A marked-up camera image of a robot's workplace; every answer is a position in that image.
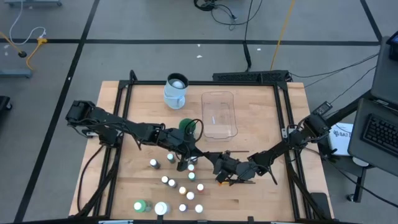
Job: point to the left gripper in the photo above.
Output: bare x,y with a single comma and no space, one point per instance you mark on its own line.
180,143

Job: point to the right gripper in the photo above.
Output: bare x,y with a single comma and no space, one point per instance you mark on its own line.
236,169

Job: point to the orange paint bottle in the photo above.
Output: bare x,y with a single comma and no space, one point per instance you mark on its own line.
191,167

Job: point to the paint brush gold ferrule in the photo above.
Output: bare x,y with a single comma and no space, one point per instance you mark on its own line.
239,152

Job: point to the red paint bottle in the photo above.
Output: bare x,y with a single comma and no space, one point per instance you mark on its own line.
200,187

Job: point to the black-bristle brush silver ferrule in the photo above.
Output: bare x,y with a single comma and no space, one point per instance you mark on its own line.
248,181

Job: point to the clear plastic bin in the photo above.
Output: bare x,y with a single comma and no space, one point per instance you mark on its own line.
219,115

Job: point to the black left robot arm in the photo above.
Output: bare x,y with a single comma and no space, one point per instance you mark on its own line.
102,121

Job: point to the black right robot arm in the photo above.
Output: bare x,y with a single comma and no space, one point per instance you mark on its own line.
273,154

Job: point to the dark green paint bottle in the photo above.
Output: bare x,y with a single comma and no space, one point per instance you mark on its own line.
170,156

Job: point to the grey paint bottle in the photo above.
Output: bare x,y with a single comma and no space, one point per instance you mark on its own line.
172,183

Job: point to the yellow paint bottle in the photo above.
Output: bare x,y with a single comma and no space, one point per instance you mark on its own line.
183,190

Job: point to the paint bottle with white cap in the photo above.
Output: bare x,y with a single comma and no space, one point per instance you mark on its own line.
164,179

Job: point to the purple paint bottle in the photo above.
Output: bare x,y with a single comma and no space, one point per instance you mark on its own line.
183,207
153,162

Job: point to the large green paint bottle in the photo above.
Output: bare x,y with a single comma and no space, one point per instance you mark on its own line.
139,206

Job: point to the green plastic cup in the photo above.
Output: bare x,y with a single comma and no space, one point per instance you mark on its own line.
186,124

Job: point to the white mug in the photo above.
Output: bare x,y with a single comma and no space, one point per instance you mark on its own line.
174,96

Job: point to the black power strip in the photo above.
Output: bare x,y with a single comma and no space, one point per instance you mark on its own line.
248,76

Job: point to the black pad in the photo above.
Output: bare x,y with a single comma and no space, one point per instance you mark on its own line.
320,203

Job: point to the white printed box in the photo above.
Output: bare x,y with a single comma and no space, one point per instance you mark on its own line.
342,140

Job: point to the black laptop stand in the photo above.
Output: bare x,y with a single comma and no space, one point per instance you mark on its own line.
360,186

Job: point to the grey laptop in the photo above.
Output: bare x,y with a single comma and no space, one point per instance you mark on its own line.
379,133

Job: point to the grey cart base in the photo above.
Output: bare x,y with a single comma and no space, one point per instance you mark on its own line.
31,2
15,73

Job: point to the black caster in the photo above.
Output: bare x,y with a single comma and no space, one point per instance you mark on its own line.
3,104

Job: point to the black floor disc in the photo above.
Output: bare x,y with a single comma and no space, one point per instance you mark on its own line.
22,54

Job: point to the black device blue screen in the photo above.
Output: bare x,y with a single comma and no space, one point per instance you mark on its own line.
394,43

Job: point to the black aluminium table frame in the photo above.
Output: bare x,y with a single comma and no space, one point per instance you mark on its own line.
202,83

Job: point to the silver bracket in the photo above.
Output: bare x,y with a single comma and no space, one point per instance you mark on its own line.
115,221

